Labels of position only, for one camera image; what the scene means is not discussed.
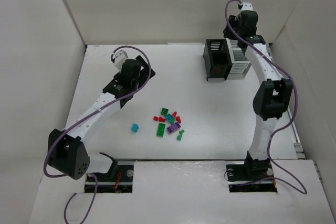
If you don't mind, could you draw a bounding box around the teal square lego piece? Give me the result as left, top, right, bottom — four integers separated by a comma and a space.
165, 114, 175, 124

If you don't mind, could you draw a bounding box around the small cyan lego block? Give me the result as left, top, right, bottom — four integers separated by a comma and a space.
131, 124, 139, 133

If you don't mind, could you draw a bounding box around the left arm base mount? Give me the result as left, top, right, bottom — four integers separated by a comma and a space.
95, 162, 134, 194

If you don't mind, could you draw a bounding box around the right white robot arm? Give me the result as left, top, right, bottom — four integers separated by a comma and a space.
223, 10, 293, 182

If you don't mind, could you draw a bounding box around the purple lego plate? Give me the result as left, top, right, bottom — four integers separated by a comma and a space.
166, 122, 181, 134

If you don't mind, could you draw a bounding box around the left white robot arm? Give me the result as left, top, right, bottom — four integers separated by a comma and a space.
44, 56, 155, 180

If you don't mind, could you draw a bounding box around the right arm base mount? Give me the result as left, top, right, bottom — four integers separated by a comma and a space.
225, 164, 278, 193

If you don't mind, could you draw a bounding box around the square green lego piece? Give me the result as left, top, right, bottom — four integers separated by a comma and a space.
161, 108, 169, 116

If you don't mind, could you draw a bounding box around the small green lego piece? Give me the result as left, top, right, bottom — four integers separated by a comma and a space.
176, 130, 185, 141

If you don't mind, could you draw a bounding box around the long green lego plate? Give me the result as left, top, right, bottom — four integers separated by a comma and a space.
156, 123, 166, 137

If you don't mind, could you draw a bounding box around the red lego slope right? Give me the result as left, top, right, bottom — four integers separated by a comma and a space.
175, 116, 182, 123

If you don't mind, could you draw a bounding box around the black slatted container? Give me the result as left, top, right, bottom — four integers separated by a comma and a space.
203, 39, 232, 80

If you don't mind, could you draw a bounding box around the white slatted container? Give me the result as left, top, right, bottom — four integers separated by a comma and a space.
226, 38, 251, 80

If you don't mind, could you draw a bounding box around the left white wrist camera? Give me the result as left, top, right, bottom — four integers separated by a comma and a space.
111, 49, 129, 71

